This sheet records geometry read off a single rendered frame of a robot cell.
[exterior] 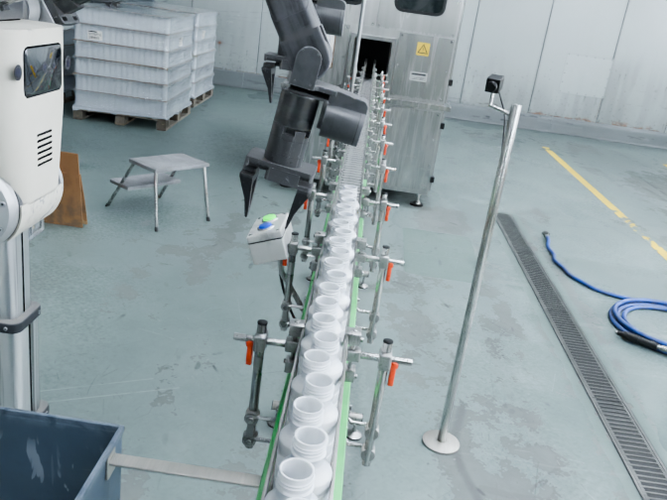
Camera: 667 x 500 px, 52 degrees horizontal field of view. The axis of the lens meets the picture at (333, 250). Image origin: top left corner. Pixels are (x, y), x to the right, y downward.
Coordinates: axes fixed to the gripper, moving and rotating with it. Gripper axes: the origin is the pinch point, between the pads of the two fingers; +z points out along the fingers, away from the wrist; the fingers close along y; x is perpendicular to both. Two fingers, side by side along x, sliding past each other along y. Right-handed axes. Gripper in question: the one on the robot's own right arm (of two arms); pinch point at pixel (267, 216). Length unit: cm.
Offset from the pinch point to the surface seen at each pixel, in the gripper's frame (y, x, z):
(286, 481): 11.7, -43.2, 11.3
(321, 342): 12.8, -13.9, 10.8
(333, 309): 13.8, -1.7, 10.9
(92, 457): -15.9, -10.9, 43.4
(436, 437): 79, 135, 116
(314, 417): 13.5, -31.5, 11.0
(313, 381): 12.7, -22.7, 11.8
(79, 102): -268, 621, 152
